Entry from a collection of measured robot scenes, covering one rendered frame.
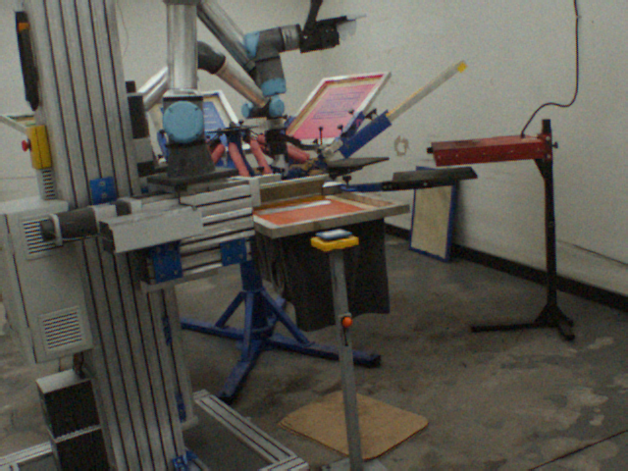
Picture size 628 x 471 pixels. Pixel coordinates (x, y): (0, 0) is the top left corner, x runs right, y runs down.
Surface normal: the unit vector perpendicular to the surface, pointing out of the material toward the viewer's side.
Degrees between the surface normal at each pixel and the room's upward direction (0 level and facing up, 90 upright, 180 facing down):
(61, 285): 90
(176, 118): 98
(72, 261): 90
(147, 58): 90
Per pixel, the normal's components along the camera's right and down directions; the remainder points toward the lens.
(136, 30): 0.37, 0.16
